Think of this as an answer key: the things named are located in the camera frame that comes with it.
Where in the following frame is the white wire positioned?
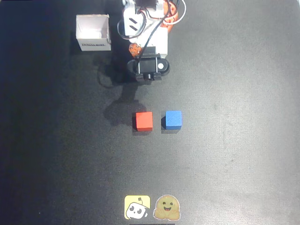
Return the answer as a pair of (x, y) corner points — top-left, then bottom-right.
(161, 0), (187, 25)

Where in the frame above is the looped black motor wire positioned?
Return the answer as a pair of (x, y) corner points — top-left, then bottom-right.
(117, 10), (147, 40)

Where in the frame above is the white cardboard box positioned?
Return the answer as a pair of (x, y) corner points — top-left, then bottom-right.
(75, 14), (112, 52)

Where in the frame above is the yellow robot sticker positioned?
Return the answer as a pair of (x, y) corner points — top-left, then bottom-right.
(124, 195), (151, 220)

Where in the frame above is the blue cube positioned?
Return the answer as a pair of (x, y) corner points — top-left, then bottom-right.
(162, 110), (183, 131)

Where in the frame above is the smiling face sticker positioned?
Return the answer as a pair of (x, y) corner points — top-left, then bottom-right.
(153, 194), (180, 221)

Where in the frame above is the black webcam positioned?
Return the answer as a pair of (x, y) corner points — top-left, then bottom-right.
(127, 53), (170, 83)

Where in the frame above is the red cube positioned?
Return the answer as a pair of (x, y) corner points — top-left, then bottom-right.
(132, 111), (153, 132)

